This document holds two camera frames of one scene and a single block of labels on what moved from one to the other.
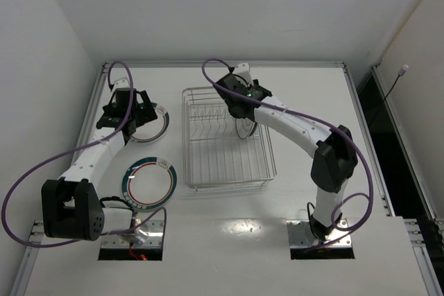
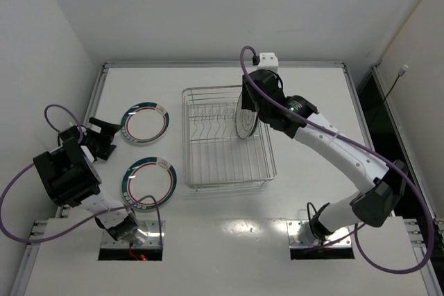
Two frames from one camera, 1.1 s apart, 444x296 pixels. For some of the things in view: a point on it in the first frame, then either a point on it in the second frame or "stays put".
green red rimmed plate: (154, 130) stays put
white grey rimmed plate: (244, 127) stays put
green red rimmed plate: (149, 183) stays put
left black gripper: (139, 111) to (103, 141)
